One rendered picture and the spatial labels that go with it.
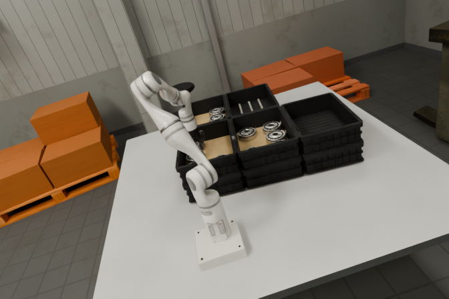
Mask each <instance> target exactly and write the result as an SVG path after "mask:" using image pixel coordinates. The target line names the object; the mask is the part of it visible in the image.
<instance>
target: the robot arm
mask: <svg viewBox="0 0 449 299"><path fill-rule="evenodd" d="M130 87H131V90H132V92H133V94H134V95H135V96H136V98H137V99H138V101H139V102H140V103H141V104H142V106H143V107H144V109H145V110H146V111H147V112H148V114H149V115H150V117H151V118H152V120H153V121H154V123H155V124H156V126H157V128H158V129H159V131H160V133H161V134H162V136H163V137H164V139H165V140H166V142H167V144H168V145H170V146H171V147H173V148H175V149H177V150H179V151H181V152H184V153H185V154H187V155H189V156H190V157H191V158H192V159H193V160H194V161H195V162H196V163H197V164H198V166H196V167H195V168H193V169H191V170H190V171H188V172H187V173H186V180H187V182H188V185H189V186H190V189H191V191H192V193H193V196H194V198H195V200H196V202H197V204H198V207H199V209H200V213H201V214H202V218H203V220H204V223H205V225H206V228H207V230H208V233H209V236H210V238H211V240H212V241H213V243H217V242H221V241H225V240H228V239H229V236H230V234H231V228H230V226H229V222H228V220H227V216H226V214H225V210H224V208H223V205H222V202H221V199H220V196H219V193H218V192H217V191H216V190H212V189H209V190H206V189H207V188H208V187H210V186H211V185H213V184H214V183H215V182H217V180H218V175H217V173H216V170H215V169H214V168H213V166H212V164H211V163H210V162H209V161H208V160H207V158H206V157H205V155H204V154H203V153H202V152H201V150H204V145H203V142H204V141H205V136H204V131H202V130H200V131H199V129H198V126H197V123H196V120H195V118H194V115H193V112H192V106H191V94H190V93H189V92H188V91H187V90H184V91H179V90H177V89H176V88H174V87H171V86H169V85H168V84H167V83H166V82H165V81H163V80H162V79H161V78H159V77H158V76H157V75H156V74H155V73H152V72H151V71H147V72H145V73H143V74H142V75H141V76H140V77H139V78H137V79H136V80H134V81H133V82H132V83H131V85H130ZM158 92H160V96H161V98H162V99H163V100H165V101H168V102H170V103H171V104H172V105H173V106H179V105H185V107H183V108H182V109H180V110H179V111H178V114H179V117H180V119H179V118H178V117H177V116H175V115H174V114H171V113H169V112H167V111H164V110H162V109H160V108H159V107H157V106H156V105H154V104H153V103H152V101H151V99H150V98H151V97H153V96H154V95H156V94H157V93H158ZM196 142H198V143H199V145H200V148H201V150H200V149H199V148H198V146H197V145H196V144H195V143H196Z"/></svg>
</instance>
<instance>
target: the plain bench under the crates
mask: <svg viewBox="0 0 449 299"><path fill-rule="evenodd" d="M329 92H332V93H333V94H334V95H335V96H337V97H338V98H339V99H340V100H341V101H342V102H343V103H344V104H346V106H348V108H350V110H352V111H353V112H354V113H355V114H356V115H357V116H358V117H359V118H360V119H362V120H363V126H362V127H361V128H360V129H361V130H362V133H361V138H362V139H363V144H364V146H363V147H362V148H361V149H362V150H363V153H362V154H361V155H362V157H363V158H364V160H363V161H362V162H357V163H354V164H349V165H346V166H341V167H338V168H333V169H330V170H325V171H322V172H317V173H314V174H305V172H304V171H303V172H304V175H303V176H300V177H297V178H292V179H289V180H284V181H281V182H275V183H272V184H267V185H264V186H259V187H256V188H251V189H247V187H246V184H245V187H246V188H245V190H243V191H239V192H235V193H231V194H227V195H223V196H220V199H221V202H222V205H223V208H224V211H225V214H226V216H227V220H231V219H233V218H235V219H236V221H237V226H238V228H239V232H240V234H241V238H242V241H243V244H244V247H245V251H246V253H247V257H245V258H241V259H239V260H235V261H233V262H229V263H227V264H223V265H221V266H217V267H215V268H211V269H209V270H205V271H203V272H201V269H200V267H199V265H198V257H197V251H196V240H195V233H194V232H195V231H198V230H201V229H204V228H206V225H205V223H204V220H203V218H202V214H201V213H200V209H199V207H198V204H197V202H194V203H190V202H189V197H188V196H187V195H186V190H184V189H183V187H182V178H180V173H178V172H177V171H176V168H175V166H176V155H177V149H175V148H173V147H171V146H170V145H168V144H167V142H166V140H165V139H164V137H163V136H162V134H161V133H160V131H159V130H158V131H155V132H152V133H148V134H146V135H141V136H139V137H135V138H132V139H129V140H127V142H126V147H125V151H124V157H123V160H122V166H121V170H120V175H119V179H118V185H117V188H116V194H115V198H114V204H113V207H112V213H111V216H110V223H109V226H108V232H107V235H106V241H105V244H104V251H103V254H102V260H101V263H100V269H99V272H98V279H97V282H96V288H95V291H94V297H93V299H280V298H283V297H286V296H289V295H292V294H295V293H298V292H301V291H304V290H306V289H309V288H312V287H315V286H318V285H321V284H324V283H326V282H330V281H332V280H336V279H338V278H342V277H344V276H347V275H350V274H353V273H356V272H359V271H362V270H365V269H367V268H371V267H373V266H377V265H379V264H383V263H385V262H388V261H390V260H394V259H396V258H400V257H402V256H406V255H408V254H411V253H414V252H417V251H420V250H423V249H426V248H429V247H431V246H435V245H437V244H441V243H443V242H447V241H448V240H449V165H448V164H447V163H446V162H443V161H442V160H441V159H439V158H437V157H436V156H434V155H433V154H431V153H430V152H428V151H426V150H425V149H424V148H422V147H420V146H419V145H417V144H416V143H414V142H412V141H411V140H409V139H408V138H406V137H404V136H403V135H402V134H400V133H398V132H397V131H395V130H394V129H392V128H390V127H389V126H387V125H386V124H384V123H382V122H381V121H380V120H378V119H376V118H375V117H373V116H372V115H370V114H369V113H367V112H365V111H364V110H362V109H361V108H359V107H358V106H356V105H354V104H353V103H351V102H350V101H348V100H346V99H345V98H343V97H342V96H340V95H339V94H337V93H336V92H334V91H332V90H331V89H330V88H328V87H326V86H324V85H323V84H322V83H319V82H318V81H317V82H315V83H311V84H308V85H304V86H302V87H298V88H295V89H292V90H289V91H285V92H283V93H278V94H276V95H274V96H275V98H276V99H277V101H278V102H279V105H280V106H281V105H283V104H285V103H290V102H293V101H297V100H300V99H305V98H308V97H313V96H316V95H321V94H324V93H329ZM302 170H303V168H302ZM243 177H244V176H243ZM244 181H245V178H244Z"/></svg>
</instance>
